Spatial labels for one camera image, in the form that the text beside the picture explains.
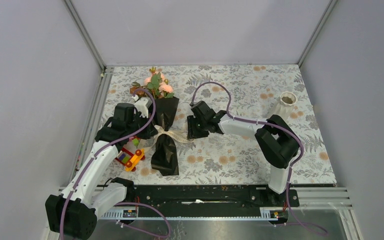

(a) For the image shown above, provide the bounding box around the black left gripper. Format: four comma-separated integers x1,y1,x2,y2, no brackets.
126,111,158,140

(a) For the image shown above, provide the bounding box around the cream ribbon with gold text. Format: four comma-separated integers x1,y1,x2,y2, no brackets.
137,125,191,152

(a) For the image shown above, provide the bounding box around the peach flower bouquet black wrap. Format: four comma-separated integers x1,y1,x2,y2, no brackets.
129,66,179,177

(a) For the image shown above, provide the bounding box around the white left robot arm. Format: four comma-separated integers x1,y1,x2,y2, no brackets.
45,98,154,240

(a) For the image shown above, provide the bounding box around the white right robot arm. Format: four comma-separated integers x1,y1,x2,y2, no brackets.
187,100,302,206

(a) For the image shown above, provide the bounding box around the white ribbed ceramic vase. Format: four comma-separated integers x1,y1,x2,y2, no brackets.
268,92,297,122

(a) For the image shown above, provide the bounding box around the green toy block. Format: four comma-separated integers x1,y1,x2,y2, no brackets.
131,138,140,147

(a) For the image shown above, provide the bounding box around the orange toy block cart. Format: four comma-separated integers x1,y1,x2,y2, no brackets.
115,147,145,172

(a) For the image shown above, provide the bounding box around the aluminium frame rail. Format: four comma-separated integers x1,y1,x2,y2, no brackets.
63,0,107,73

